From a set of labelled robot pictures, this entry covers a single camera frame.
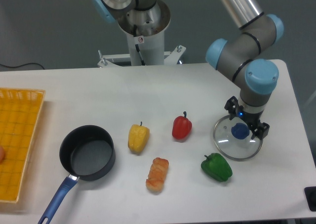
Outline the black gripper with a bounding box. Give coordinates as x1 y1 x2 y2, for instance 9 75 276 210
224 96 269 140

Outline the glass lid blue knob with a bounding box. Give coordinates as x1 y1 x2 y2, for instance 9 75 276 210
212 114 263 161

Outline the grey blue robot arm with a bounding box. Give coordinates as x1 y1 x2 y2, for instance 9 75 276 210
92 0 284 139

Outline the green bell pepper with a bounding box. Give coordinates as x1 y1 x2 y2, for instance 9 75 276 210
200 153 233 182

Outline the red bell pepper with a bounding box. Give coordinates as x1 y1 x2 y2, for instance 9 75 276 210
172 111 193 140

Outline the black device table corner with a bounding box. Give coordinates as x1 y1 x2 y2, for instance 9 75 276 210
304 186 316 212

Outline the toasted bread piece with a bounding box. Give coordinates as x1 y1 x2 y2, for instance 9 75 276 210
146 157 169 192

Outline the yellow bell pepper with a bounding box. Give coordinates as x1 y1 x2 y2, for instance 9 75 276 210
128 121 150 154

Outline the yellow woven basket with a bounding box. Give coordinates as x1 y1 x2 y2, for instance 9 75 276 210
0 88 45 203

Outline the black saucepan blue handle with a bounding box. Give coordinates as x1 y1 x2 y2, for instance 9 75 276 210
39 125 116 224

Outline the black cable on floor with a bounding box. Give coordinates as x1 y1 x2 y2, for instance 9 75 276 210
0 62 45 70

